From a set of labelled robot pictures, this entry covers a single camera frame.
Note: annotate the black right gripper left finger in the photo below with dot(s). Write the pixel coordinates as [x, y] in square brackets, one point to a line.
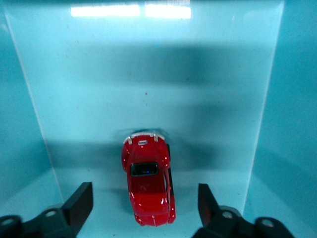
[76, 208]

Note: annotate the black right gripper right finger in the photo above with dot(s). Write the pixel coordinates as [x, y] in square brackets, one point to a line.
[211, 213]

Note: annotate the red beetle toy car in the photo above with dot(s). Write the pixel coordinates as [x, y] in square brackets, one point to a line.
[148, 193]

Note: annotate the blue plastic box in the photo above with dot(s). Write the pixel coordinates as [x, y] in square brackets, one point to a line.
[158, 86]

